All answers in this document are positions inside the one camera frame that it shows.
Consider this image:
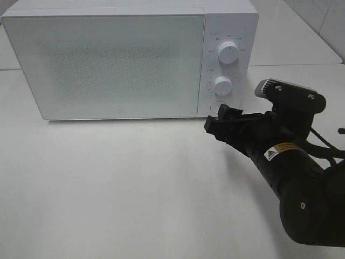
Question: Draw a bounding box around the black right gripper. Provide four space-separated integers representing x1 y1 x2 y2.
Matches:
204 104 324 199

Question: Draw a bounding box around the round white door release button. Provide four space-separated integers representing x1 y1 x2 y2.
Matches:
210 101 226 114

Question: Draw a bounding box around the white timer knob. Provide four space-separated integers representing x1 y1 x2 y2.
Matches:
213 76 233 96

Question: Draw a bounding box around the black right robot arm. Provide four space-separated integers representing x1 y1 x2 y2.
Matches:
204 105 344 247

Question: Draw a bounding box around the white microwave oven body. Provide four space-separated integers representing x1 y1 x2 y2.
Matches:
1 1 259 118

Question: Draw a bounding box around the white upper power knob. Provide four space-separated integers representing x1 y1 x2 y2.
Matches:
217 39 239 64

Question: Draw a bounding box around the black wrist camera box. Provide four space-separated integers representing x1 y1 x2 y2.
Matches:
254 78 326 114

